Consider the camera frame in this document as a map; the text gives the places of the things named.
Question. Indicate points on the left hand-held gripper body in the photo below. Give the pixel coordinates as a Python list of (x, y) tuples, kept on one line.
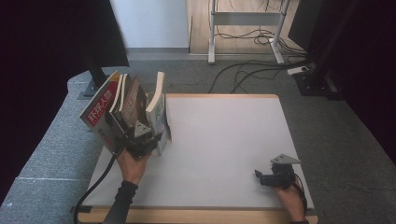
[(141, 143)]

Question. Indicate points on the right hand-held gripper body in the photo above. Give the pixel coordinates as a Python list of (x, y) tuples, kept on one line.
[(283, 175)]

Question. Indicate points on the thin red cover magazine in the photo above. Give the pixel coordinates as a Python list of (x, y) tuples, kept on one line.
[(134, 102)]

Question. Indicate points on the portrait cover magazine red banner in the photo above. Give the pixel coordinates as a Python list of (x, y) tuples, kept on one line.
[(99, 115)]

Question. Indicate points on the person's left hand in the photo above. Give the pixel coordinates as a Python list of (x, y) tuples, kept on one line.
[(134, 169)]

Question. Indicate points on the person's right hand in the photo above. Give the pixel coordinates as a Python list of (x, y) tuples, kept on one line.
[(294, 202)]

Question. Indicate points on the black stand with square base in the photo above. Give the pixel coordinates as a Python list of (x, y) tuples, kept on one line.
[(96, 74)]

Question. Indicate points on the black tape strip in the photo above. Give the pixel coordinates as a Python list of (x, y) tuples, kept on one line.
[(81, 209)]

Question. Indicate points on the black stand with dark base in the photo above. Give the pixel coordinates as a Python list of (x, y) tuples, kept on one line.
[(314, 81)]

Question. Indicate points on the white power strip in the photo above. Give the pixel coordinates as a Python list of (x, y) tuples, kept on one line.
[(297, 70)]

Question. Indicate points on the dark curtain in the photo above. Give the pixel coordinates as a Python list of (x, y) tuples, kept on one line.
[(46, 46), (370, 62)]

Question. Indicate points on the white metal desk frame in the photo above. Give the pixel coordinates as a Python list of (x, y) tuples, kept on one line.
[(246, 18)]

